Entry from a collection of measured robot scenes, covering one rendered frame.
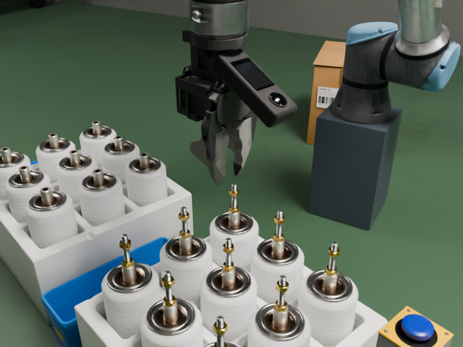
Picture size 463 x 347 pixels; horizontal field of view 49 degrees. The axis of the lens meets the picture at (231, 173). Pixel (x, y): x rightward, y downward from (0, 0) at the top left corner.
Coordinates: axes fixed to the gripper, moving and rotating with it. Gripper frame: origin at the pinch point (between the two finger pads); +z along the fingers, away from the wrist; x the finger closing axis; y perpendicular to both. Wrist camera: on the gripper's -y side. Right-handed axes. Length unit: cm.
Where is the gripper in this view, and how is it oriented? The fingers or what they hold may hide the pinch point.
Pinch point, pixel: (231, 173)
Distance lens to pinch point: 73.5
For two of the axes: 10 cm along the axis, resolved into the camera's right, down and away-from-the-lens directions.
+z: 0.0, 8.7, 5.0
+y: -7.4, -3.4, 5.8
